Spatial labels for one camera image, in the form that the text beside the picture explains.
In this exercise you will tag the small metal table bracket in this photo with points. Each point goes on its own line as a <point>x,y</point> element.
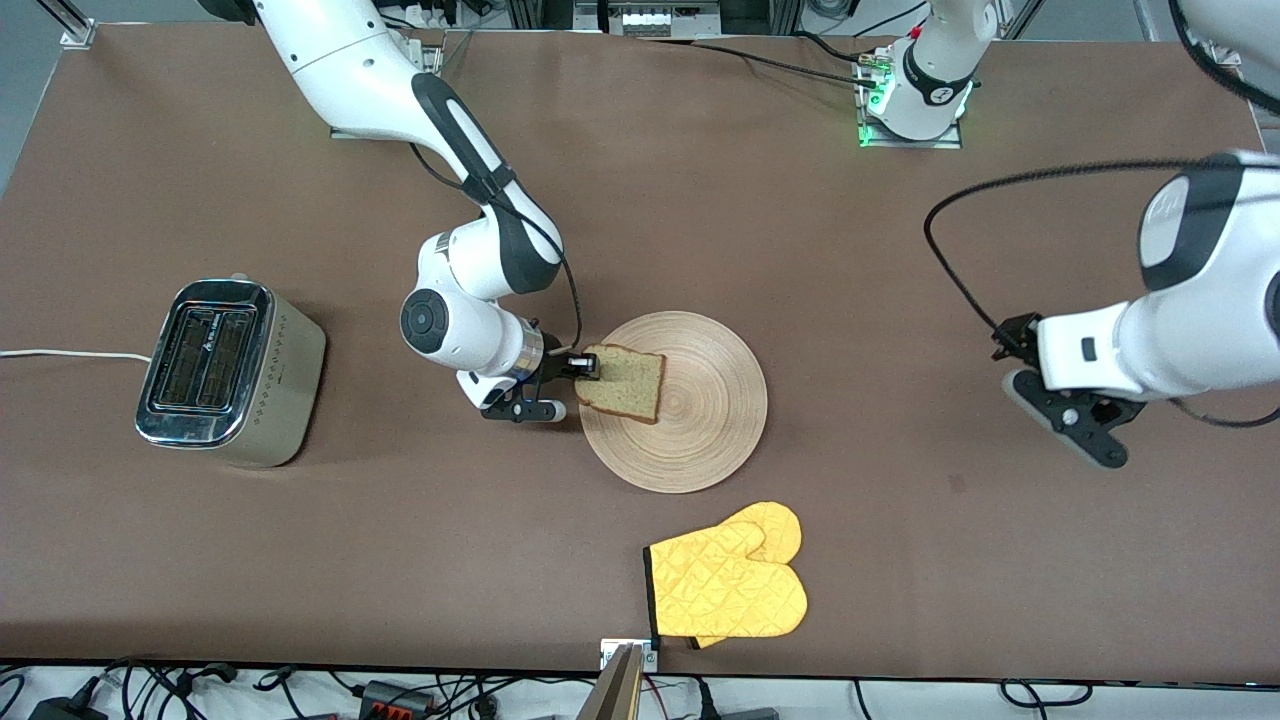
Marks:
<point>608,652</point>

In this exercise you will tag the metal table corner bracket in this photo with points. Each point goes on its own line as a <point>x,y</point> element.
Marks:
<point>1215,55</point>
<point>78,36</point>

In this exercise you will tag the black plug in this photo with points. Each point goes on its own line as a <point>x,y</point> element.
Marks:
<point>745,714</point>

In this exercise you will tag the silver two-slot toaster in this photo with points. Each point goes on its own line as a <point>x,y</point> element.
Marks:
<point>280,390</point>

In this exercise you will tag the black power adapter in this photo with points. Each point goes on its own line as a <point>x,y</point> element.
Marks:
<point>65,710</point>

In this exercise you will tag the white electrical box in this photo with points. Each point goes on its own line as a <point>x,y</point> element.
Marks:
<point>660,18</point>

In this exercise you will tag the black connector with orange tabs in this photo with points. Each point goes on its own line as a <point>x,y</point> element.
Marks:
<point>395,697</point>

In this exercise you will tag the aluminium profile bar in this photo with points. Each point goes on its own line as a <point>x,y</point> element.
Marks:
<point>615,690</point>

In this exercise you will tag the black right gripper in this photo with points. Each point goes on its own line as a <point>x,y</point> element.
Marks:
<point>553,366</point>

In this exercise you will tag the yellow quilted oven mitt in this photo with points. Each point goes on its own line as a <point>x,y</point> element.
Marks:
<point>780,520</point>
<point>720,590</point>

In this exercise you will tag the brown bread slice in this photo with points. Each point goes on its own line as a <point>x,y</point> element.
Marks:
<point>625,385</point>

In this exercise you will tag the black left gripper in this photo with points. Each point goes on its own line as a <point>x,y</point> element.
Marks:
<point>1016,336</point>

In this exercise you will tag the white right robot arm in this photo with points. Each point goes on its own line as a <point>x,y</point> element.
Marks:
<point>340,60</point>

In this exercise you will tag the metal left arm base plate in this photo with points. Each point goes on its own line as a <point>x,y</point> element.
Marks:
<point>870,140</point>

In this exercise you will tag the round wooden plate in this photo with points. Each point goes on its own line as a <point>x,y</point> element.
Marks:
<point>710,420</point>

